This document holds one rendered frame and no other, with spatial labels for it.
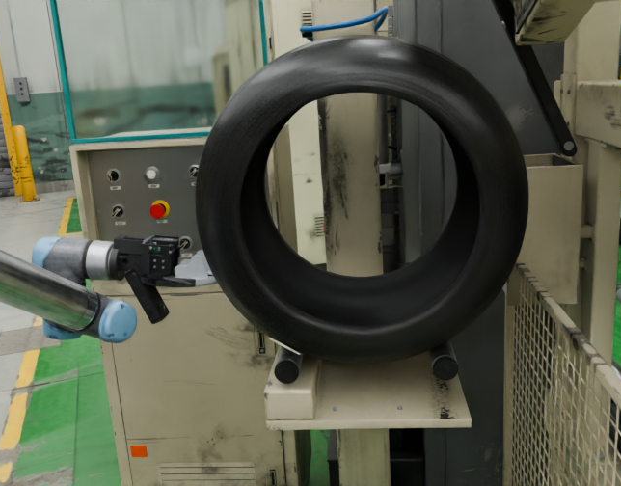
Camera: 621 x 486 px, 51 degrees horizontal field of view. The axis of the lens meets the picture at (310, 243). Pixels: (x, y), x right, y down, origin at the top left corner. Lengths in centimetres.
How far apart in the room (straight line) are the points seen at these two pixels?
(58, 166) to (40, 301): 898
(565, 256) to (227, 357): 96
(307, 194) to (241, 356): 280
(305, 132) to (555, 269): 324
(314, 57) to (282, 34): 342
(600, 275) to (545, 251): 14
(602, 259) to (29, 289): 112
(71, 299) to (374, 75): 62
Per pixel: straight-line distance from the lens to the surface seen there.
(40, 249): 133
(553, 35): 135
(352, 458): 170
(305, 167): 455
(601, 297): 154
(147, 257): 125
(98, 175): 190
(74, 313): 117
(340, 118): 143
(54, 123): 1004
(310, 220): 462
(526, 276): 136
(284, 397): 120
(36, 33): 1007
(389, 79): 105
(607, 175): 147
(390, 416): 123
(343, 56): 106
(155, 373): 197
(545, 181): 142
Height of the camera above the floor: 141
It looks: 14 degrees down
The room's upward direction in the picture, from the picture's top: 4 degrees counter-clockwise
